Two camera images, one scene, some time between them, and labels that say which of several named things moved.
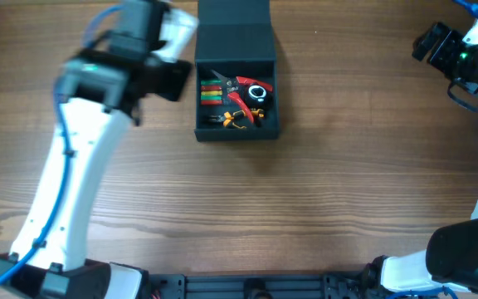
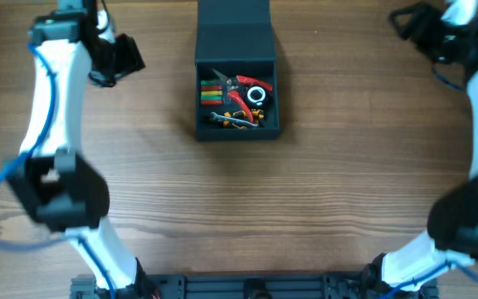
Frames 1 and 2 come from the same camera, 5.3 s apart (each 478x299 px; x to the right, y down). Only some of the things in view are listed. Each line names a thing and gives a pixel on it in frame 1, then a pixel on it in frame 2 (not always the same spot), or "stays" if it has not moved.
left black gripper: x=174 y=79 -> x=129 y=54
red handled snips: x=233 y=85 stays
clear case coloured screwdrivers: x=212 y=91 stays
